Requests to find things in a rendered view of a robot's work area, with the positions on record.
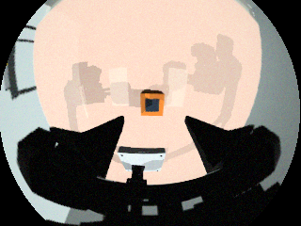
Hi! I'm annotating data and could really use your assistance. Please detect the orange block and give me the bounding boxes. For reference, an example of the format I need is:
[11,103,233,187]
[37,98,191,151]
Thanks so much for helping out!
[140,90,165,117]

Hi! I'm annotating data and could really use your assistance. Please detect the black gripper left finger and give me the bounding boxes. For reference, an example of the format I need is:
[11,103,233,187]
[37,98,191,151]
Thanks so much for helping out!
[49,116,124,178]

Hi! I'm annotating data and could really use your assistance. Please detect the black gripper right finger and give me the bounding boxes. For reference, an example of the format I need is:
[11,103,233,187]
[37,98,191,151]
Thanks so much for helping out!
[184,116,255,173]

